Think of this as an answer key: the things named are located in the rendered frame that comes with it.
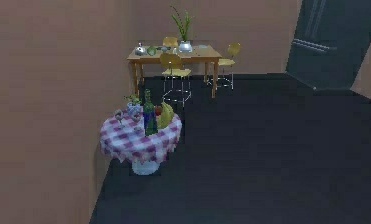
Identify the green wine bottle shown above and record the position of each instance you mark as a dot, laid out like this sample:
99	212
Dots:
149	116

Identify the yellow banana bunch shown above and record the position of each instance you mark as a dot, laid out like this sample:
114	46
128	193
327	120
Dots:
165	116

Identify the red apple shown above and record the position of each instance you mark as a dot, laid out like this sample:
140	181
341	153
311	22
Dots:
158	110

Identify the clear wine glass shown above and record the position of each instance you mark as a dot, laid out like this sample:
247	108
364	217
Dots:
137	120
119	116

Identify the small plant in white pot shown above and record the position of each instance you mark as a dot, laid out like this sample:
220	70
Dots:
133	106

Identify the wooden dining table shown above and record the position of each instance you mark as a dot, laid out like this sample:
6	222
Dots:
193	56

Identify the round table with checked cloth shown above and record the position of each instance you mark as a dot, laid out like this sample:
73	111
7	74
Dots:
133	141

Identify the grey bowl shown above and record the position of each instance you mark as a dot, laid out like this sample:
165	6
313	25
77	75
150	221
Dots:
164	49

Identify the green lettuce head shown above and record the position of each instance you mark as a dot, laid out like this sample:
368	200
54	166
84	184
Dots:
151	50

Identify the silver kettle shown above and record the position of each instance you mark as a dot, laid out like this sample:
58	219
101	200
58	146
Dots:
140	50

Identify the green plant in white pot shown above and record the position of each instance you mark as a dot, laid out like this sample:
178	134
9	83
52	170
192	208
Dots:
184	33

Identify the dark grey fridge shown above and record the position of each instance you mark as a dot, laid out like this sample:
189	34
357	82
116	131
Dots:
333	43

